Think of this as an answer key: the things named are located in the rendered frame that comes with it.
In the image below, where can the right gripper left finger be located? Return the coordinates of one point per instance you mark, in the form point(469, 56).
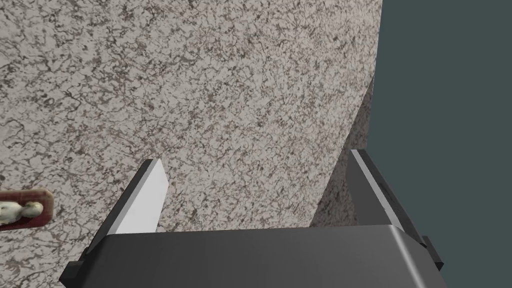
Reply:
point(138, 204)

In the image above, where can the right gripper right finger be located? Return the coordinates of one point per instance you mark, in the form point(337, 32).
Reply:
point(370, 192)

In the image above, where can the red book with white figure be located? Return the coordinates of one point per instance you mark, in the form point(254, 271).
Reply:
point(40, 198)

